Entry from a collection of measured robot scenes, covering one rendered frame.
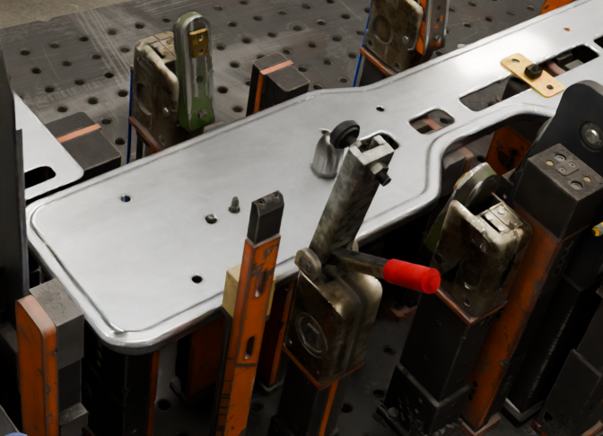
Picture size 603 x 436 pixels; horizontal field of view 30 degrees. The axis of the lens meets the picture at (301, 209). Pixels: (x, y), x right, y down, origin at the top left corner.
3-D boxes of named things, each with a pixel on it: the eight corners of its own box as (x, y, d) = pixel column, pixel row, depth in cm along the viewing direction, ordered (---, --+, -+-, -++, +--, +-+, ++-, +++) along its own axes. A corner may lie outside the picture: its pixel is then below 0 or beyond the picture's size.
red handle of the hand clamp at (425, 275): (336, 233, 108) (450, 260, 96) (341, 254, 109) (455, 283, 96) (301, 249, 106) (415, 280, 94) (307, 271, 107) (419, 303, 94)
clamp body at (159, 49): (161, 218, 158) (177, 13, 133) (210, 272, 152) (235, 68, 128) (106, 242, 153) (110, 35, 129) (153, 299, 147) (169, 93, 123)
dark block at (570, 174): (461, 384, 144) (560, 140, 115) (500, 423, 141) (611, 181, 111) (433, 402, 141) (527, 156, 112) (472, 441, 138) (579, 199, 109)
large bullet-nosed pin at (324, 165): (326, 165, 127) (335, 121, 123) (343, 181, 126) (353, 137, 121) (304, 174, 126) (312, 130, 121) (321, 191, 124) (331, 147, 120)
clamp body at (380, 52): (362, 146, 174) (407, -46, 150) (414, 194, 168) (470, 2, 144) (316, 167, 169) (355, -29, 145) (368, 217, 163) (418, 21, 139)
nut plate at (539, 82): (498, 62, 143) (500, 54, 142) (518, 53, 145) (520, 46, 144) (546, 99, 139) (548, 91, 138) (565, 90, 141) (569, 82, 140)
